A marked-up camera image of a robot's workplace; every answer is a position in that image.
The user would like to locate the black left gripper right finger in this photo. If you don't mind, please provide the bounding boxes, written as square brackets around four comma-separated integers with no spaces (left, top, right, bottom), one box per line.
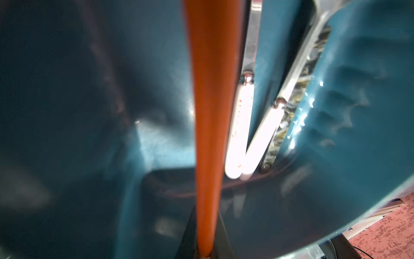
[211,213,236,259]

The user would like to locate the aluminium rail frame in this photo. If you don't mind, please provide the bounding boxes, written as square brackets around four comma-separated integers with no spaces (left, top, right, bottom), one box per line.
[282,198,404,259]

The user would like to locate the white handle steel spoon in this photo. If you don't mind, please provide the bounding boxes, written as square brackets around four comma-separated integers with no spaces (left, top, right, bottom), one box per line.
[240,17,326,180]

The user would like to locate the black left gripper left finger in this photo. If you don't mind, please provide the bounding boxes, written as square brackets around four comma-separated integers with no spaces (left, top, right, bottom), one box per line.
[174,207,197,259]

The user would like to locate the teal plastic storage box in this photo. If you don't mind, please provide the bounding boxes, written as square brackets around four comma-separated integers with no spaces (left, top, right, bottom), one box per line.
[1,1,414,259]

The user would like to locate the patterned handle steel spoon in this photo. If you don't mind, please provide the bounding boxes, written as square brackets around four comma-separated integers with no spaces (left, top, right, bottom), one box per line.
[260,1,349,171]

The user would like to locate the orange plastic spoon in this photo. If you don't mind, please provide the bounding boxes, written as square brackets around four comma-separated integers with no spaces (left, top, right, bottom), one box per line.
[184,1,244,258]

